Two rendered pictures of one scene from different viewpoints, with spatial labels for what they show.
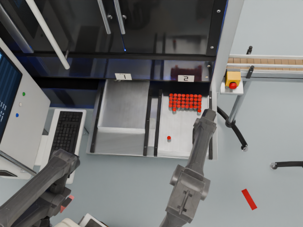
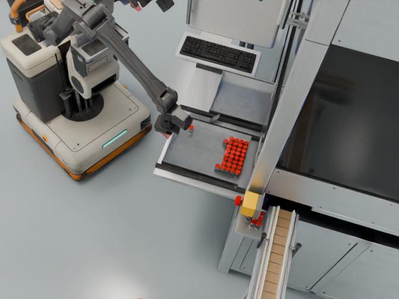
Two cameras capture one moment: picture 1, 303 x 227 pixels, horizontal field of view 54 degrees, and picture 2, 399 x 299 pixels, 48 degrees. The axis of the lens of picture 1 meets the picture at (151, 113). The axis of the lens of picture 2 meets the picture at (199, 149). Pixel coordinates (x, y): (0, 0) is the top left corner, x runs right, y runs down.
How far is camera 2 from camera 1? 1.38 m
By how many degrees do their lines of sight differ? 40
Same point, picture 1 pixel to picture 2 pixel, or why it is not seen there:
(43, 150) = (215, 38)
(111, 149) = (195, 82)
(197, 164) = (110, 34)
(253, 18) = not seen: outside the picture
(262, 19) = not seen: outside the picture
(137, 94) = (257, 116)
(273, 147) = not seen: outside the picture
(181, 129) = (200, 148)
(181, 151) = (174, 141)
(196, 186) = (86, 15)
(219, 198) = (139, 266)
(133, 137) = (203, 102)
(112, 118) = (232, 89)
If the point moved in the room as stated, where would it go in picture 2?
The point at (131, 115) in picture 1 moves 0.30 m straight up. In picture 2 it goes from (231, 105) to (241, 61)
